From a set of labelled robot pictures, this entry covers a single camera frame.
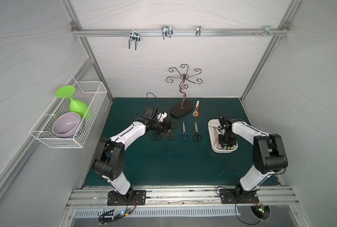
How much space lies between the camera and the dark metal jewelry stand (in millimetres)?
899

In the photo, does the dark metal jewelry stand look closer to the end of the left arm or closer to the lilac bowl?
the end of the left arm

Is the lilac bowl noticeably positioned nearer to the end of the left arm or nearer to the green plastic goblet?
the green plastic goblet
